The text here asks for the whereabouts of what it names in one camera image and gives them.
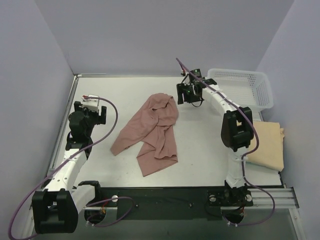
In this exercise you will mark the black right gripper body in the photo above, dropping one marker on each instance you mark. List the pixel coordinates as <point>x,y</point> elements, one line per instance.
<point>182,93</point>

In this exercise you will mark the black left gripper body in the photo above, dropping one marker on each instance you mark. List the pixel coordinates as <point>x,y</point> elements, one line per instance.
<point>97,114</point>

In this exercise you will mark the pink graphic t shirt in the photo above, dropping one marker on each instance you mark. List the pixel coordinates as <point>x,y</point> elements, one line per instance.
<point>153,124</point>

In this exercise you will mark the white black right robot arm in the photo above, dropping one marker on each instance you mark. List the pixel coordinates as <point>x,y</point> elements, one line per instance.
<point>236,135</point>

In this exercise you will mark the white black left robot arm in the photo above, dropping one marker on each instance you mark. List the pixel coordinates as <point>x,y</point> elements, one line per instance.
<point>56,208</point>

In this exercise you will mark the white perforated plastic basket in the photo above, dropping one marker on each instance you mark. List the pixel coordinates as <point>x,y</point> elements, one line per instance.
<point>247,88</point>

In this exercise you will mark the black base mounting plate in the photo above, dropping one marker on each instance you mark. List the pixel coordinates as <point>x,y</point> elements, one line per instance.
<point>168,203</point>

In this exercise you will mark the folded cream t shirt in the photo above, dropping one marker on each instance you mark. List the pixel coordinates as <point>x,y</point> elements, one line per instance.
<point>270,151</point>

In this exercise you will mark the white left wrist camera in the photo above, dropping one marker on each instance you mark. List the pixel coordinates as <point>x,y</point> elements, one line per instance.
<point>90,102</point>

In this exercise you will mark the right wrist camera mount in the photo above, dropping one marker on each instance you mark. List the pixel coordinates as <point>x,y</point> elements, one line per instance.
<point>195,72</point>

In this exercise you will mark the aluminium table edge rail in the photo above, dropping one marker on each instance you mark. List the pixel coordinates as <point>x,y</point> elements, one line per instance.
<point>58,144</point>

